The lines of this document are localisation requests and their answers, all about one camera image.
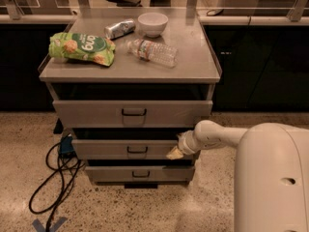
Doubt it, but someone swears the grey drawer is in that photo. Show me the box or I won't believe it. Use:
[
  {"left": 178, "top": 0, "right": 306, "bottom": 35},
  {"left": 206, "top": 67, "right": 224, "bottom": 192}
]
[
  {"left": 53, "top": 101, "right": 212, "bottom": 128},
  {"left": 72, "top": 139, "right": 177, "bottom": 160},
  {"left": 85, "top": 166, "right": 195, "bottom": 183}
]

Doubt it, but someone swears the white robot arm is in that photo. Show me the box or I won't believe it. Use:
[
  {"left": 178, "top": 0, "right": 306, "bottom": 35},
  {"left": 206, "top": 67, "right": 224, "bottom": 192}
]
[{"left": 167, "top": 120, "right": 309, "bottom": 232}]

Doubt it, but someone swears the grey bottom drawer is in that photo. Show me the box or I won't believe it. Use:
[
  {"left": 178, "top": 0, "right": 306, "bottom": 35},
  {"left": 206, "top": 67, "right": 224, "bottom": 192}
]
[{"left": 85, "top": 166, "right": 195, "bottom": 183}]

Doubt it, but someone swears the grey metal drawer cabinet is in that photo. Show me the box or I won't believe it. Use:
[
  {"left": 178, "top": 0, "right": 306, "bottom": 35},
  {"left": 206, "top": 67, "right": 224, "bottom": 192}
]
[{"left": 40, "top": 8, "right": 221, "bottom": 185}]

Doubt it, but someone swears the grey top drawer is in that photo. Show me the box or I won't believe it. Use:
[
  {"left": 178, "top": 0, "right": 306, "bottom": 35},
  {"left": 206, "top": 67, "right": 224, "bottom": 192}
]
[{"left": 53, "top": 101, "right": 212, "bottom": 128}]

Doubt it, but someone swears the clear plastic water bottle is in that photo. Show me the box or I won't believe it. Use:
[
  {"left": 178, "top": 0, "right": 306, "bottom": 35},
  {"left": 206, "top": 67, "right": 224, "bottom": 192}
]
[{"left": 127, "top": 39, "right": 178, "bottom": 68}]

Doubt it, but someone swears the blue power box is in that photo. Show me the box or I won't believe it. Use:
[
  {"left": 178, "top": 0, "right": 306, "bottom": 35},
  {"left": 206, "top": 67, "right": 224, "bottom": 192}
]
[{"left": 58, "top": 135, "right": 75, "bottom": 158}]

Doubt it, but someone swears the white ceramic bowl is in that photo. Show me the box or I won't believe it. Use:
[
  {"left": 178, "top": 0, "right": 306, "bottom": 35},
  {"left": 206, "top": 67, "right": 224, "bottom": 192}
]
[{"left": 138, "top": 13, "right": 168, "bottom": 38}]

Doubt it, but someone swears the silver soda can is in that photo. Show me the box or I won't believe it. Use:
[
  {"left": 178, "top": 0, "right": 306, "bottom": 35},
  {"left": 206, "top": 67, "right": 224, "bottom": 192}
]
[{"left": 104, "top": 18, "right": 136, "bottom": 40}]

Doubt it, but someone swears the green chip bag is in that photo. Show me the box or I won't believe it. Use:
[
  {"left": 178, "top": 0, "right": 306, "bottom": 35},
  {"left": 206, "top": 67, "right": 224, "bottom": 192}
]
[{"left": 48, "top": 32, "right": 116, "bottom": 67}]

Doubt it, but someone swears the black office chair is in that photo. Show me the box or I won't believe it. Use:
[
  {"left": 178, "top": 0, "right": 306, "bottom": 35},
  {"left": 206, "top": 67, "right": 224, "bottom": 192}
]
[{"left": 106, "top": 0, "right": 141, "bottom": 7}]

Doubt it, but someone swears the blue tape floor mark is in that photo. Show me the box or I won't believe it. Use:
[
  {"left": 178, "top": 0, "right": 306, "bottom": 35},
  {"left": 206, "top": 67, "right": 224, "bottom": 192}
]
[{"left": 31, "top": 216, "right": 69, "bottom": 232}]

